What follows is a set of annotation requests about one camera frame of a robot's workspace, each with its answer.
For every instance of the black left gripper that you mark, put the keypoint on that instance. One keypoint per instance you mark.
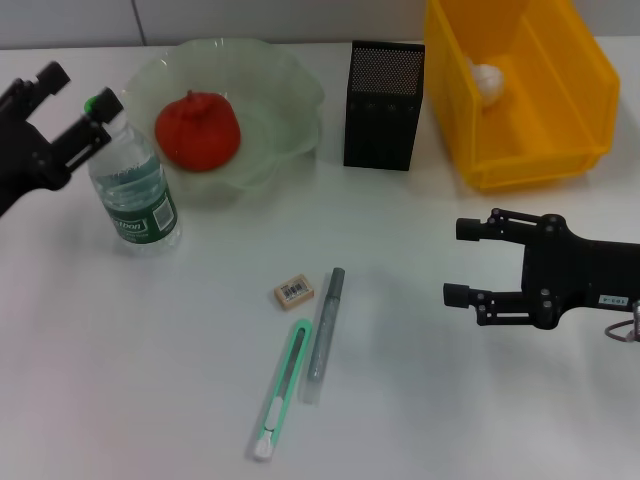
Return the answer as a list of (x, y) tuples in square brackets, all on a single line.
[(25, 160)]

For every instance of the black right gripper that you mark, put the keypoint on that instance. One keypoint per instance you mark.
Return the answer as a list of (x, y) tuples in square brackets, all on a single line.
[(585, 272)]

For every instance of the clear bottle with green label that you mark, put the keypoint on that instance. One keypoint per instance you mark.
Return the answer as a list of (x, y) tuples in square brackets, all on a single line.
[(137, 200)]

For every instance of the white paper ball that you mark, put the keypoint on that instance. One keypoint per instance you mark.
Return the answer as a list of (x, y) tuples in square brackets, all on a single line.
[(487, 82)]

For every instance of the green utility knife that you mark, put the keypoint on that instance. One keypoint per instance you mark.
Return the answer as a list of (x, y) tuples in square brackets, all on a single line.
[(282, 380)]

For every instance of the gray pen in clear sleeve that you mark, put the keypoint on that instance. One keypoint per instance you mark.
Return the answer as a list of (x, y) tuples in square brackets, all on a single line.
[(325, 335)]

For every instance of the black mesh pen holder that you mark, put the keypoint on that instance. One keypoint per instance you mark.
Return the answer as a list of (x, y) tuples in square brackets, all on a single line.
[(382, 115)]

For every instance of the beige eraser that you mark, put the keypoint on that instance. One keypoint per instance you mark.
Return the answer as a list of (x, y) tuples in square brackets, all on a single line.
[(295, 292)]

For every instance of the green glass fruit plate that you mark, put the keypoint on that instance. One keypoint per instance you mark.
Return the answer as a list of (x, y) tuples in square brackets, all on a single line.
[(280, 100)]

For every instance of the yellow plastic bin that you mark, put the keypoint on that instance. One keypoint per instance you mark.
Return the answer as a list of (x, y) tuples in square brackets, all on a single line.
[(550, 125)]

